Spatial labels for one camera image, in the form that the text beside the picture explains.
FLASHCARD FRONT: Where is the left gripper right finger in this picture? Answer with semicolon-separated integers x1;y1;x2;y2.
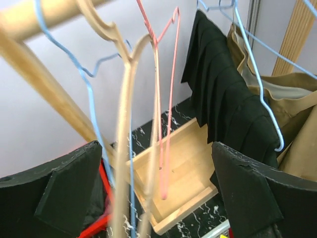
212;142;317;238

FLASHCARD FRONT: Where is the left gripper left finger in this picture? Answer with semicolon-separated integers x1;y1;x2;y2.
0;141;102;237

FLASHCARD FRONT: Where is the pink wire hanger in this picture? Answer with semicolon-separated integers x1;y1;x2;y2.
137;0;180;200

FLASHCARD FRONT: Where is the wooden hanger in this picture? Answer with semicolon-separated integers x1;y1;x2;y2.
77;0;159;238

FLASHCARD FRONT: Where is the light blue wire hanger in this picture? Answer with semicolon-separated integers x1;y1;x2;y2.
33;0;138;238

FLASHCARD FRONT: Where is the yellow floral garment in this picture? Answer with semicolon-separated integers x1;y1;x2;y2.
219;234;230;238

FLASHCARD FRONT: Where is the white plastic basket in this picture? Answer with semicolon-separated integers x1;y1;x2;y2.
202;220;230;238

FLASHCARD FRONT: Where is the red plastic bin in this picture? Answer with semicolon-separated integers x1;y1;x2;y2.
79;161;113;238

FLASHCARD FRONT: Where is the black garment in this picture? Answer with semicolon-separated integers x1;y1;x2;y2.
182;10;279;168

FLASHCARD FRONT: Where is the wooden clothes rack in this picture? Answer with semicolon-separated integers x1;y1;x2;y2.
0;0;317;235

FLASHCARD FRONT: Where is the tan garment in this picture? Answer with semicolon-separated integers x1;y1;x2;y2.
226;22;317;181

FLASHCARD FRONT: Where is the empty blue wire hanger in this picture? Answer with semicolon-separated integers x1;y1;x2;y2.
229;0;317;79

